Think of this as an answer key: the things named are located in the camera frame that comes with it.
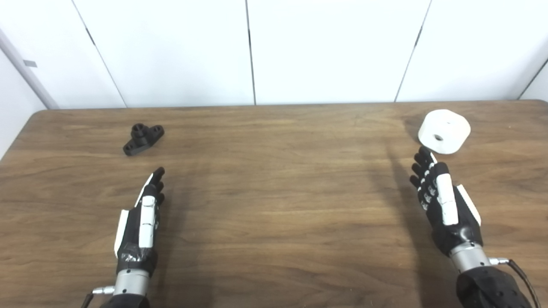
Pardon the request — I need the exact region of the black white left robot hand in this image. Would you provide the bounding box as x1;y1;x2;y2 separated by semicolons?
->
114;167;166;276

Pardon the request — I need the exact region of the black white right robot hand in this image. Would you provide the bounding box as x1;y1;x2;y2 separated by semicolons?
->
409;146;484;257

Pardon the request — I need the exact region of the black flanged holder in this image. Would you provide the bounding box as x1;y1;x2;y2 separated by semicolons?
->
123;123;165;157

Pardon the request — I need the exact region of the round white piece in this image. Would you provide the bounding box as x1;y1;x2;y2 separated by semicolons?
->
418;109;471;155

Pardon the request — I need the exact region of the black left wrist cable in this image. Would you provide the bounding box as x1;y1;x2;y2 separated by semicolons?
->
80;286;115;308

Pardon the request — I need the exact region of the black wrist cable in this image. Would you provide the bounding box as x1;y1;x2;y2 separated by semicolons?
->
80;286;115;308
489;257;541;308

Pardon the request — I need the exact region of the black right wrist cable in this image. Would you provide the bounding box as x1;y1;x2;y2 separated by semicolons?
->
489;257;541;308

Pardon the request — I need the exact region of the grey wall post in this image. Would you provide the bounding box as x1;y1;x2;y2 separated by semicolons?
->
0;28;59;110

